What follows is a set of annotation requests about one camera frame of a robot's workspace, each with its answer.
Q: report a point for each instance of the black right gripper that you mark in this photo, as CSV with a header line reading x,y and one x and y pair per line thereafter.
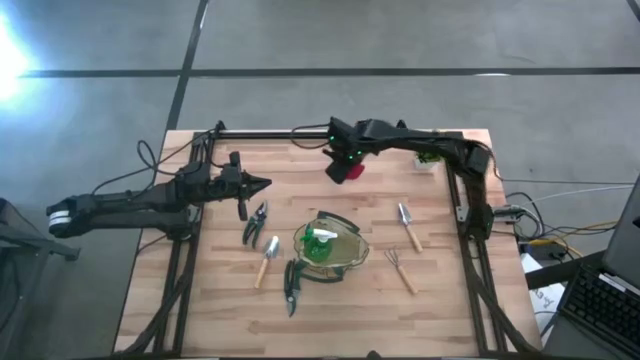
x,y
337,172

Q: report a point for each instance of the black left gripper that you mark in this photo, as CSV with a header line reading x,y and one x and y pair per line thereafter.
x,y
225,184

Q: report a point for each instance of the red garden tool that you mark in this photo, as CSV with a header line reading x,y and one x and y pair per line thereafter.
x,y
356,172

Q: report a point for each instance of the short green pruning shears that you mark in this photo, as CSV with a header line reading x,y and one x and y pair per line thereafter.
x,y
256,225

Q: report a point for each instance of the green spray bottle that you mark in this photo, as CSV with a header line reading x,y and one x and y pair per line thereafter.
x,y
317,247

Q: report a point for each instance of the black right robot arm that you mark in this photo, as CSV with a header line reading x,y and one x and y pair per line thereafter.
x,y
425,142

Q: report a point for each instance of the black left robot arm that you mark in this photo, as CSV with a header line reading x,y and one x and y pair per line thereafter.
x,y
125,200

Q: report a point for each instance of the beige green gardening bag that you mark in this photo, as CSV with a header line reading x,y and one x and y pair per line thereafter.
x,y
345,250

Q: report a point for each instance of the long-bladed green garden shears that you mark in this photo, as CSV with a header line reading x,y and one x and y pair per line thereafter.
x,y
291,290

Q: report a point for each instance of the green plant white pot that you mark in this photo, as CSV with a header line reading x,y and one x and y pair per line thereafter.
x,y
427,159

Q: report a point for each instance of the grey power adapter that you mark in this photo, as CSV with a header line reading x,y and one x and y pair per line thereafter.
x,y
507,213

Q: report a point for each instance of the black side stand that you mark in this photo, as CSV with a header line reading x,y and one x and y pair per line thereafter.
x,y
30,245

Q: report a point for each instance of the white paper sheet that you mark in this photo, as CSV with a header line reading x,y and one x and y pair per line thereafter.
x,y
542,295

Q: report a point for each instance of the black laptop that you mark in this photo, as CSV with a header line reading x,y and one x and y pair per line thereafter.
x,y
600,305

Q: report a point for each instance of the black aluminium table frame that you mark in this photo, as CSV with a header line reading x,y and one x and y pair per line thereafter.
x,y
260,134

